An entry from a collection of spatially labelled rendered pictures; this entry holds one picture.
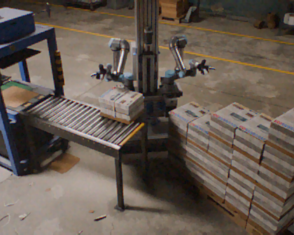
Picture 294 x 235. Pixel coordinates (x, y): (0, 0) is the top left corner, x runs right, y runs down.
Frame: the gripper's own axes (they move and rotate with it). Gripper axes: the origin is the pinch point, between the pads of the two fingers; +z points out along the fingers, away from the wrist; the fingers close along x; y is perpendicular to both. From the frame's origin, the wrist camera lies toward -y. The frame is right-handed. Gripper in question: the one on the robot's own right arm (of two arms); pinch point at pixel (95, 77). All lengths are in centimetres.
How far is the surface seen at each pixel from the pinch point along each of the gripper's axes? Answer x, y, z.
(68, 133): 8, 49, 40
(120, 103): -33.5, 16.2, 9.2
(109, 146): -41, 39, 50
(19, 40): 87, -19, 4
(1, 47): 91, -19, 27
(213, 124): -127, 8, 8
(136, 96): -43.2, 14.4, -8.5
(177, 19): 51, 121, -606
